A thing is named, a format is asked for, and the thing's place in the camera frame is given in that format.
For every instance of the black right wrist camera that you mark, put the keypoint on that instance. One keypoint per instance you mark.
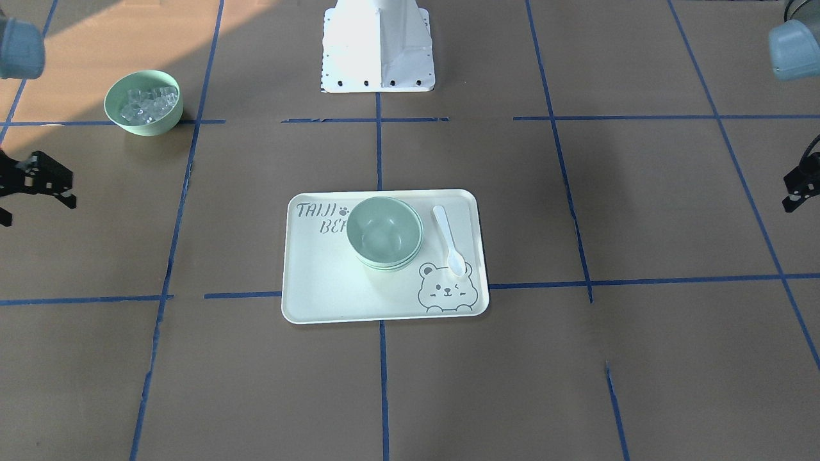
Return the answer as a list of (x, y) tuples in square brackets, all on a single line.
[(39, 174)]

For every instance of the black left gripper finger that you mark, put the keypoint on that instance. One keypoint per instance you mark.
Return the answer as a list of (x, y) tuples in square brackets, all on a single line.
[(802, 183)]

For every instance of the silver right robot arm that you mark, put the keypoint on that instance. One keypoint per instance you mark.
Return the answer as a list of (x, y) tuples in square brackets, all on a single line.
[(22, 50)]

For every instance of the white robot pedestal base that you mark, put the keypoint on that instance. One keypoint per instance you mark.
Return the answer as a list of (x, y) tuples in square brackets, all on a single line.
[(377, 47)]

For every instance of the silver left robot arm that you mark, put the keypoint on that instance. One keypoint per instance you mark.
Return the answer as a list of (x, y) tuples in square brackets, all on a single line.
[(794, 54)]

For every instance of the white plastic spoon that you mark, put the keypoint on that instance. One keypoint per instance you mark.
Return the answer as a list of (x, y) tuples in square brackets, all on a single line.
[(455, 261)]

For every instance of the green bowl on tray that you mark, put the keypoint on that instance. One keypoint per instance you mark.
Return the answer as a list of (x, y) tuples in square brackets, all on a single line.
[(394, 267)]

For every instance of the pale green bear tray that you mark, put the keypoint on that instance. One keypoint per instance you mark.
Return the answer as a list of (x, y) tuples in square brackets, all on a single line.
[(323, 281)]

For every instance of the green bowl with ice cubes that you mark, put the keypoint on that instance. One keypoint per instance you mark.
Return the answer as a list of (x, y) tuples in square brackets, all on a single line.
[(145, 103)]

